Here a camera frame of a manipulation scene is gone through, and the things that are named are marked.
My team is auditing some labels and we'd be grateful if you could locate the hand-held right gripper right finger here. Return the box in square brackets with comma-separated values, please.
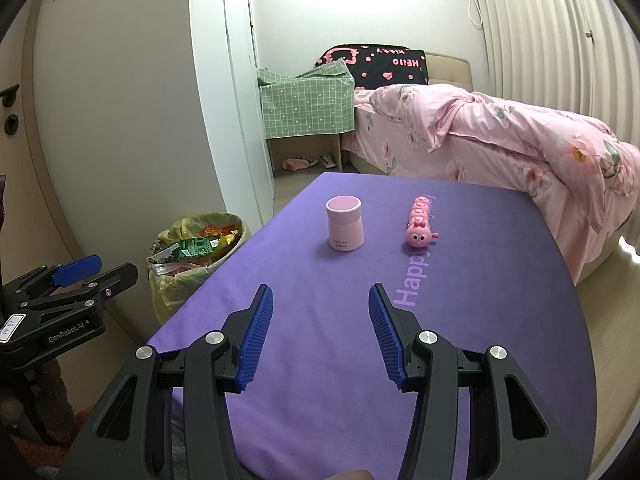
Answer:
[368, 282, 583, 480]

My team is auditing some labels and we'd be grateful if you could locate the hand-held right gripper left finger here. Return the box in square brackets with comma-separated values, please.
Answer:
[65, 284, 275, 480]

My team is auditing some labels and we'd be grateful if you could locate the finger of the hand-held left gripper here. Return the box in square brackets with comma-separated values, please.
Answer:
[0, 255, 103, 306]
[20, 261, 139, 313]

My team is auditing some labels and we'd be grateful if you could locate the bin with yellow bag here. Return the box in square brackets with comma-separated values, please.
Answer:
[146, 212, 251, 326]

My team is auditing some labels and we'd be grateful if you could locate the person's left forearm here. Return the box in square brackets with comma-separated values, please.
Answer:
[0, 355, 81, 446]

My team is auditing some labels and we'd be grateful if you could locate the purple mat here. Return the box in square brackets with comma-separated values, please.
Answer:
[145, 172, 598, 480]

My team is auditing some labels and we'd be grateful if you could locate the green and white packet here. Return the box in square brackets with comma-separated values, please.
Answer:
[152, 237, 221, 263]

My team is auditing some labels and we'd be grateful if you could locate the wooden door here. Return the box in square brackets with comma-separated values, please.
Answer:
[0, 0, 96, 281]

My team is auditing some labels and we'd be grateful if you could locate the pink caterpillar toy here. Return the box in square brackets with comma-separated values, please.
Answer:
[404, 195, 441, 248]

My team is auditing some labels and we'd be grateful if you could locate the pink cup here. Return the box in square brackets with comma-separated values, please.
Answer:
[325, 196, 365, 252]

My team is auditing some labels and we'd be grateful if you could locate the wooden nightstand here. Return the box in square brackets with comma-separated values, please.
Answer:
[265, 132, 343, 177]

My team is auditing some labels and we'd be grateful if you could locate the white wardrobe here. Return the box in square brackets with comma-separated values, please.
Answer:
[190, 0, 277, 233]

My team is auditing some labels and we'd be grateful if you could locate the pink floral duvet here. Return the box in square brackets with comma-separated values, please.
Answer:
[352, 82, 640, 286]

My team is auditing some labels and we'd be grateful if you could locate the green checked cloth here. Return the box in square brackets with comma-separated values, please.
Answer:
[256, 57, 357, 139]

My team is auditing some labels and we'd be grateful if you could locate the black pillow pink print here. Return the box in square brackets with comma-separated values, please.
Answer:
[314, 44, 430, 88]

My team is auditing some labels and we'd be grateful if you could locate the white curtain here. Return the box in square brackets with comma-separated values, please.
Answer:
[470, 0, 640, 161]

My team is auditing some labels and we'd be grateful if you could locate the beige bed frame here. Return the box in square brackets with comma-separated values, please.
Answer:
[341, 52, 633, 288]

